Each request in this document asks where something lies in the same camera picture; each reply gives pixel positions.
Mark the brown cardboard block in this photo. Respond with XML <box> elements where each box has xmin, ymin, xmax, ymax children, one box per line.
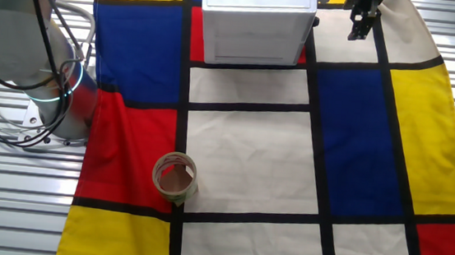
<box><xmin>158</xmin><ymin>162</ymin><xmax>196</xmax><ymax>196</ymax></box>

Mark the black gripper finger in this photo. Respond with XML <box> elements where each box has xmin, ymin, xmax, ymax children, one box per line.
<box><xmin>346</xmin><ymin>7</ymin><xmax>365</xmax><ymax>43</ymax></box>
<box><xmin>358</xmin><ymin>7</ymin><xmax>379</xmax><ymax>41</ymax></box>

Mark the black base cable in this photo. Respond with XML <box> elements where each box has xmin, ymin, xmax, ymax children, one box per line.
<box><xmin>0</xmin><ymin>78</ymin><xmax>77</xmax><ymax>153</ymax></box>

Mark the thick grey base cable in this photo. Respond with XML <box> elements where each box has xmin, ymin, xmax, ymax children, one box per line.
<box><xmin>49</xmin><ymin>0</ymin><xmax>99</xmax><ymax>71</ymax></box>

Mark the silver base mounting plate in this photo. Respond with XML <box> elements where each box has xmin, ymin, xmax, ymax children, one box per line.
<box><xmin>17</xmin><ymin>99</ymin><xmax>92</xmax><ymax>149</ymax></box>

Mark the colour block patterned cloth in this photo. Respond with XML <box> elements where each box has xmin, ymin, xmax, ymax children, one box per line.
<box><xmin>54</xmin><ymin>0</ymin><xmax>455</xmax><ymax>255</ymax></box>

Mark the white drawer cabinet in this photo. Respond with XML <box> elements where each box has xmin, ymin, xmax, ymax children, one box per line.
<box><xmin>195</xmin><ymin>0</ymin><xmax>318</xmax><ymax>73</ymax></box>

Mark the white drawer with black knob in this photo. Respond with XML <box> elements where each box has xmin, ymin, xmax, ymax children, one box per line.
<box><xmin>301</xmin><ymin>6</ymin><xmax>323</xmax><ymax>68</ymax></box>

